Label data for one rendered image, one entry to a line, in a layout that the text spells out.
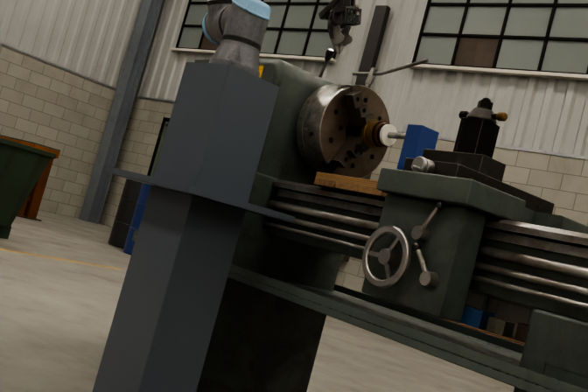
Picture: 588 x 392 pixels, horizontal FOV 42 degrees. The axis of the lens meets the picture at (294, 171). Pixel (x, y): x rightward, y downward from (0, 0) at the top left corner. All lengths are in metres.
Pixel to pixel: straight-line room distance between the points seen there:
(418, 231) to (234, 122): 0.61
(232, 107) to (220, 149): 0.12
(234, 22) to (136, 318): 0.87
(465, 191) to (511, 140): 7.99
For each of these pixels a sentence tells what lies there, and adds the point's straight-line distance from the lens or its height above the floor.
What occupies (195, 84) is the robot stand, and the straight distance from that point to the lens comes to 2.18.
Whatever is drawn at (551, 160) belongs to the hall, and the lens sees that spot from 9.44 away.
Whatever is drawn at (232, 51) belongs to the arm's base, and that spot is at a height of 1.15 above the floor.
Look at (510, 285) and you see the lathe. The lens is 1.83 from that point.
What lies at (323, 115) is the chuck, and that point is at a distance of 2.44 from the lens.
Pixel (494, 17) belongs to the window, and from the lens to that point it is 10.40.
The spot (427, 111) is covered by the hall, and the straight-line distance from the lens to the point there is 10.40.
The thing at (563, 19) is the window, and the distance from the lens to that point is 10.02.
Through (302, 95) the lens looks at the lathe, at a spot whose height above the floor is 1.16.
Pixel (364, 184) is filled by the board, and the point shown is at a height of 0.89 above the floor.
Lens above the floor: 0.69
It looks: 5 degrees up
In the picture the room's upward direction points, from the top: 15 degrees clockwise
